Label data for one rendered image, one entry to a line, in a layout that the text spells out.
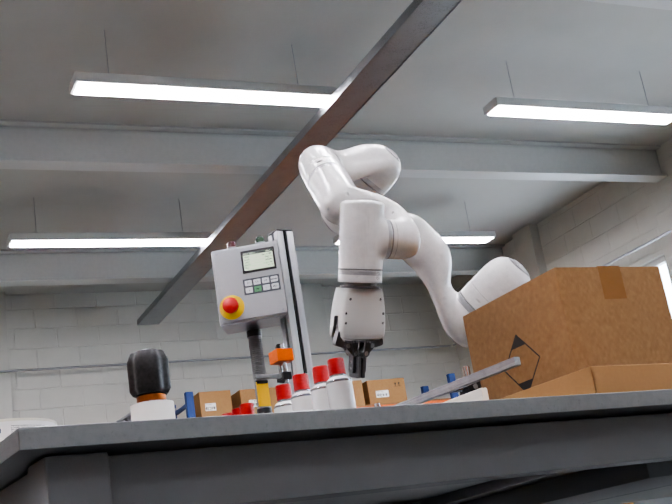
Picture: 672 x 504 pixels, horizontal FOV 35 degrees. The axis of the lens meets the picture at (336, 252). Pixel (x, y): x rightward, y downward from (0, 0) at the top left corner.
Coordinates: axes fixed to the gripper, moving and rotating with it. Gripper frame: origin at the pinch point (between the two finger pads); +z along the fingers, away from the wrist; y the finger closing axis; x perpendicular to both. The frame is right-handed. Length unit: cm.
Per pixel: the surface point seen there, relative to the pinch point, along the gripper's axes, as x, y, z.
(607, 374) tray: 74, 10, -7
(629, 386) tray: 75, 7, -5
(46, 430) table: 78, 82, -5
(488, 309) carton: 14.8, -19.3, -11.8
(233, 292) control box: -59, -2, -12
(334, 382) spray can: -6.0, 1.3, 3.6
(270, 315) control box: -53, -9, -6
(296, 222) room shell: -639, -341, -50
